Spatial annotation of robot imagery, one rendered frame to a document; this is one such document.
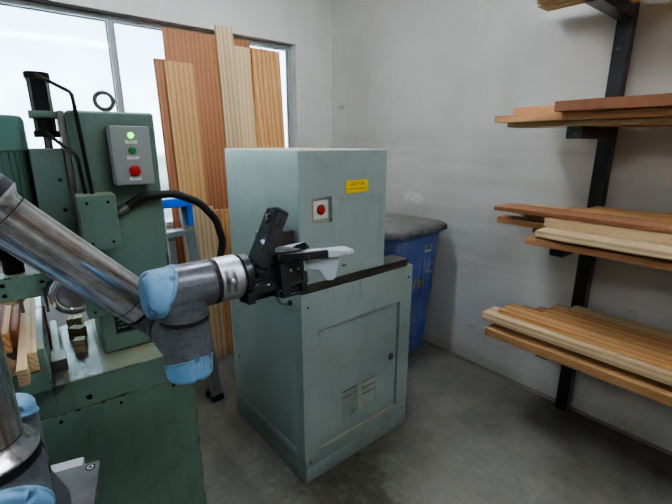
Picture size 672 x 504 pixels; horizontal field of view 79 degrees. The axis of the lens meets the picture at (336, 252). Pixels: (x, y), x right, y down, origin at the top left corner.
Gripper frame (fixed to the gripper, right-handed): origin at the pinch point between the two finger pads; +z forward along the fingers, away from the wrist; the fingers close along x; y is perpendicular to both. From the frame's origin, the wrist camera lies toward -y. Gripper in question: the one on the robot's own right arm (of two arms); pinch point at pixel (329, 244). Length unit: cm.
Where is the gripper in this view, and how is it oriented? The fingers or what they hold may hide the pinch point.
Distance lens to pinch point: 81.3
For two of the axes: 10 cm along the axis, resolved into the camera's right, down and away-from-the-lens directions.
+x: 6.2, 0.7, -7.8
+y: 0.9, 9.8, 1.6
